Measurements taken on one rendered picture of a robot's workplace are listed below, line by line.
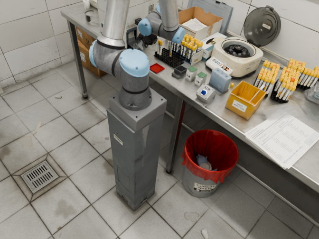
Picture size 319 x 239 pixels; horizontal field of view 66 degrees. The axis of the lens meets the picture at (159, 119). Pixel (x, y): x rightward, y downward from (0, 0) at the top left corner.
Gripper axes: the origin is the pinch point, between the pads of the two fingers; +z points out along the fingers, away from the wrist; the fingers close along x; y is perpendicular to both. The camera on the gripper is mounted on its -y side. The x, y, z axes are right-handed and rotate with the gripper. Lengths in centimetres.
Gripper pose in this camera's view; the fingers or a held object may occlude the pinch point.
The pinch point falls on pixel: (137, 44)
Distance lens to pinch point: 158.6
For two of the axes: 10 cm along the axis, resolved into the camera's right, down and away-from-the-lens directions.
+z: -4.1, 3.1, 8.5
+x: 7.0, -4.9, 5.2
